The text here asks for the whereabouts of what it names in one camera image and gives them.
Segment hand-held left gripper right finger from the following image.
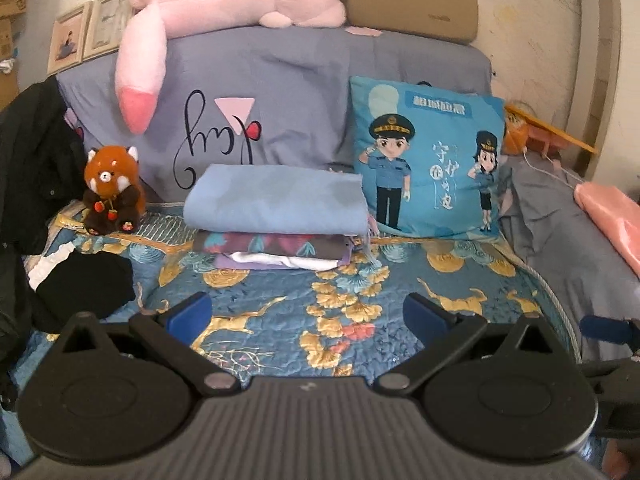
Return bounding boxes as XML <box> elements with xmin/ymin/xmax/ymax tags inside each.
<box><xmin>372</xmin><ymin>292</ymin><xmax>573</xmax><ymax>396</ymax></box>

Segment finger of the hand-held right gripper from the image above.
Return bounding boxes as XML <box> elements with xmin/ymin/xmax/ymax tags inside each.
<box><xmin>580</xmin><ymin>314</ymin><xmax>640</xmax><ymax>346</ymax></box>

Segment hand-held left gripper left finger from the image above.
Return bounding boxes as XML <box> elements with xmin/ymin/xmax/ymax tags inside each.
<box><xmin>50</xmin><ymin>292</ymin><xmax>243</xmax><ymax>396</ymax></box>

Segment pink and blue tasselled scarf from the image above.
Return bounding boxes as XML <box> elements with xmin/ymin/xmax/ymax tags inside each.
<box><xmin>182</xmin><ymin>164</ymin><xmax>376</xmax><ymax>266</ymax></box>

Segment purple folded garment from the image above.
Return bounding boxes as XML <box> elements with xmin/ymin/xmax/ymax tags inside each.
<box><xmin>210</xmin><ymin>252</ymin><xmax>341</xmax><ymax>272</ymax></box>

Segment grey bed sheet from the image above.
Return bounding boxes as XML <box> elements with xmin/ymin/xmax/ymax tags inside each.
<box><xmin>497</xmin><ymin>152</ymin><xmax>640</xmax><ymax>361</ymax></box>

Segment blue deer print quilt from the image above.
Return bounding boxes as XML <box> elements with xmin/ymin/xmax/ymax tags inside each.
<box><xmin>10</xmin><ymin>200</ymin><xmax>583</xmax><ymax>396</ymax></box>

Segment grey printed folded shirt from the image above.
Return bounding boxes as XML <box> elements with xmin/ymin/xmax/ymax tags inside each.
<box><xmin>192</xmin><ymin>230</ymin><xmax>353</xmax><ymax>263</ymax></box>

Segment salmon pink towel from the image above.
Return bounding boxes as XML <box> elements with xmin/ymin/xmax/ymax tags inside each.
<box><xmin>574</xmin><ymin>180</ymin><xmax>640</xmax><ymax>281</ymax></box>

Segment black folded garment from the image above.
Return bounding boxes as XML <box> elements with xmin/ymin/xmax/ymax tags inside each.
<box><xmin>30</xmin><ymin>252</ymin><xmax>136</xmax><ymax>333</ymax></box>

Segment white folded garment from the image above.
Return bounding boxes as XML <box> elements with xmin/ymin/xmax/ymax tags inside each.
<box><xmin>227</xmin><ymin>252</ymin><xmax>341</xmax><ymax>272</ymax></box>

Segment white ruffled garment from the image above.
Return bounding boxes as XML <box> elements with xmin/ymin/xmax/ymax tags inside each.
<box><xmin>27</xmin><ymin>242</ymin><xmax>76</xmax><ymax>291</ymax></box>

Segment red panda plush toy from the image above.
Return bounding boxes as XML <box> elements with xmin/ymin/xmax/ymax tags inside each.
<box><xmin>81</xmin><ymin>145</ymin><xmax>147</xmax><ymax>235</ymax></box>

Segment yellow wooden stick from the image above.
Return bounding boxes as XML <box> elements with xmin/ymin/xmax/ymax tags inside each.
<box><xmin>505</xmin><ymin>102</ymin><xmax>600</xmax><ymax>157</ymax></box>

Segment blue cartoon police cushion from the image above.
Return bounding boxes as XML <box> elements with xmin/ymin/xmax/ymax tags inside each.
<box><xmin>347</xmin><ymin>75</ymin><xmax>507</xmax><ymax>241</ymax></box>

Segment pink handheld fan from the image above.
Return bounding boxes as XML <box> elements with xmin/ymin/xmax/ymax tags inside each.
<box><xmin>525</xmin><ymin>125</ymin><xmax>566</xmax><ymax>153</ymax></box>

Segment orange bag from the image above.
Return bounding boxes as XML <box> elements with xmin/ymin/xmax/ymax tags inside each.
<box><xmin>501</xmin><ymin>107</ymin><xmax>531</xmax><ymax>157</ymax></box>

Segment black jacket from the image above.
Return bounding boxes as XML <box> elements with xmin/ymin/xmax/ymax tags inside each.
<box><xmin>0</xmin><ymin>75</ymin><xmax>86</xmax><ymax>401</ymax></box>

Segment grey pillow with script print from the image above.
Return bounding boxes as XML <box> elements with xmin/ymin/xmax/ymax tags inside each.
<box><xmin>56</xmin><ymin>25</ymin><xmax>493</xmax><ymax>206</ymax></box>

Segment tan headrest cushion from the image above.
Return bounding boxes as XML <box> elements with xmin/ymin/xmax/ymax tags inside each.
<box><xmin>345</xmin><ymin>0</ymin><xmax>478</xmax><ymax>45</ymax></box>

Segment white cable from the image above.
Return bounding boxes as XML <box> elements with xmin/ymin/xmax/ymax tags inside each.
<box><xmin>522</xmin><ymin>147</ymin><xmax>583</xmax><ymax>186</ymax></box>

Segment wooden picture frame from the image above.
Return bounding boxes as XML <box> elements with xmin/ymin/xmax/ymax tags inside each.
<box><xmin>82</xmin><ymin>0</ymin><xmax>143</xmax><ymax>61</ymax></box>
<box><xmin>47</xmin><ymin>2</ymin><xmax>93</xmax><ymax>76</ymax></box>

